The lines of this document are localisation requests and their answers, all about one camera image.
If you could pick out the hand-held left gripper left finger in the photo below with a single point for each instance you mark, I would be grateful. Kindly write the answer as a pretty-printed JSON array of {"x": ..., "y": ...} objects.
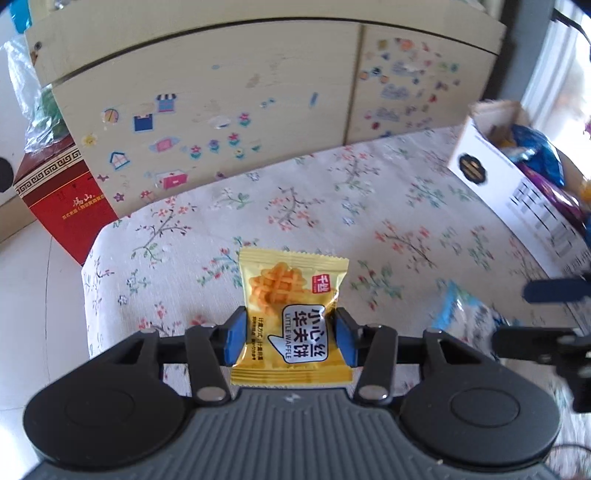
[{"x": 234, "y": 337}]

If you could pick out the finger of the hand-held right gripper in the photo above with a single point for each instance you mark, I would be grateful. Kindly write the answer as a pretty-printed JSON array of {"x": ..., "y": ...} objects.
[
  {"x": 554, "y": 290},
  {"x": 526, "y": 344}
]

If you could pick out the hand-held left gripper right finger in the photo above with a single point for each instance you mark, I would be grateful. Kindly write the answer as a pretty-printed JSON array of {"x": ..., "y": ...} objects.
[{"x": 346, "y": 337}]

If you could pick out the light blue snack packet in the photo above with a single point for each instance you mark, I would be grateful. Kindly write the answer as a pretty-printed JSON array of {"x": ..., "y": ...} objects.
[{"x": 461, "y": 314}]

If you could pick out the small yellow waffle packet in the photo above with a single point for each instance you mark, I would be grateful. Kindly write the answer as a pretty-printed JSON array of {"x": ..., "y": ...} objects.
[{"x": 286, "y": 286}]

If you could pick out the purple snack packet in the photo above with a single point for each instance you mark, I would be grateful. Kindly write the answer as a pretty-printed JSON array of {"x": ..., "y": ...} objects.
[{"x": 558, "y": 198}]

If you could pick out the cardboard box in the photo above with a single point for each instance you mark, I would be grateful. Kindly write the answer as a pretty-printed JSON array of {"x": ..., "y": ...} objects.
[{"x": 498, "y": 184}]

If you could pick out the blue foil snack packet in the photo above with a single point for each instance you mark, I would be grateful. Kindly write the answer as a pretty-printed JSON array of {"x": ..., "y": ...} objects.
[{"x": 540, "y": 152}]

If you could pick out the red gift box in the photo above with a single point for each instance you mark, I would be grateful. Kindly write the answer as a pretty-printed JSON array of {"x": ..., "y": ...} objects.
[{"x": 64, "y": 203}]

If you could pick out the beige cabinet with stickers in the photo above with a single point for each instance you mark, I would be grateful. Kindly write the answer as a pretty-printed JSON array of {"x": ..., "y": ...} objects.
[{"x": 231, "y": 69}]

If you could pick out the clear plastic bag of greens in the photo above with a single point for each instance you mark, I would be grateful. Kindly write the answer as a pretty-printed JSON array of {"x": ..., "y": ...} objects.
[{"x": 41, "y": 115}]

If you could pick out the black vase wall sticker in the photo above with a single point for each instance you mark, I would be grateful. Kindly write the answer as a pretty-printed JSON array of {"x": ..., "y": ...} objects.
[{"x": 4, "y": 175}]

